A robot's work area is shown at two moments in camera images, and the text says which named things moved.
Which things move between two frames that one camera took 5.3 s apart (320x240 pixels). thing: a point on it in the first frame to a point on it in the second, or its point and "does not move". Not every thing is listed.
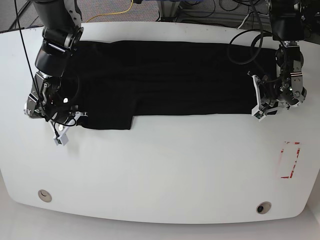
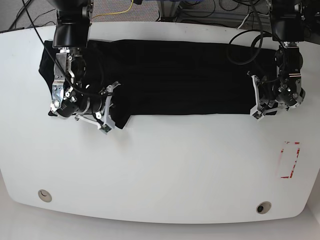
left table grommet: x=44 y=195 does not move
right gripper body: x=270 y=89 does not move
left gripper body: x=61 y=112 to x=91 y=102
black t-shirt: x=119 y=79 does not move
